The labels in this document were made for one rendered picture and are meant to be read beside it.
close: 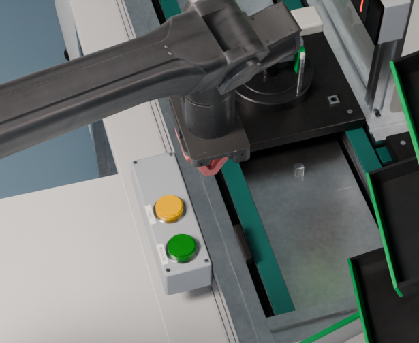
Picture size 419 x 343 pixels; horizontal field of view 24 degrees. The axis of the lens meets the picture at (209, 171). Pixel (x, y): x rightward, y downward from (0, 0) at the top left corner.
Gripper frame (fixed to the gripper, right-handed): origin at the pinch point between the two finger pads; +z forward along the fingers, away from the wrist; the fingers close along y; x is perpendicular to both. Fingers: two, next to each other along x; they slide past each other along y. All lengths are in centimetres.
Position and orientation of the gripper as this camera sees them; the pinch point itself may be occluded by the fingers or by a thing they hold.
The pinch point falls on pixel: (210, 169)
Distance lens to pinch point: 114.7
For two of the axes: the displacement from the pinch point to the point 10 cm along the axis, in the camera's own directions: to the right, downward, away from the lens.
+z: 0.2, 6.0, 8.0
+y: -2.7, -7.7, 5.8
